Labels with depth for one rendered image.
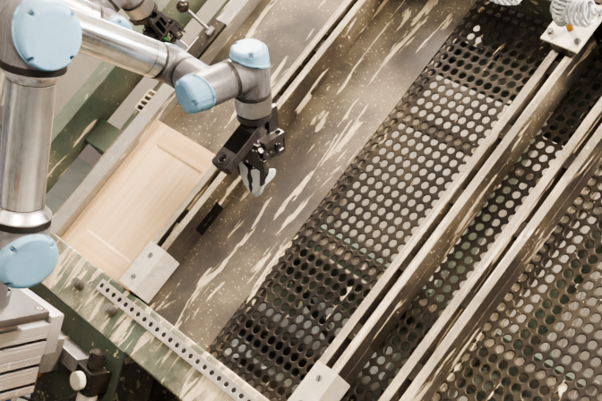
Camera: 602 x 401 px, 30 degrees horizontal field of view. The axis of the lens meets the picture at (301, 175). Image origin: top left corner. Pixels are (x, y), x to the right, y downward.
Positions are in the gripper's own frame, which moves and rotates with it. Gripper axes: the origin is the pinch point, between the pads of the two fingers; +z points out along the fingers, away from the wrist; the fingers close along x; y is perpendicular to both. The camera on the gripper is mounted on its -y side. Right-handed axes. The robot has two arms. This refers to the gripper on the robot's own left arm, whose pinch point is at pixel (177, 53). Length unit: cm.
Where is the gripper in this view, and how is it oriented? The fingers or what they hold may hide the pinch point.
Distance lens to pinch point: 302.1
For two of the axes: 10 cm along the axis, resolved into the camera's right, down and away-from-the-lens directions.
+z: 4.2, 5.0, 7.6
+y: 6.8, 3.9, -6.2
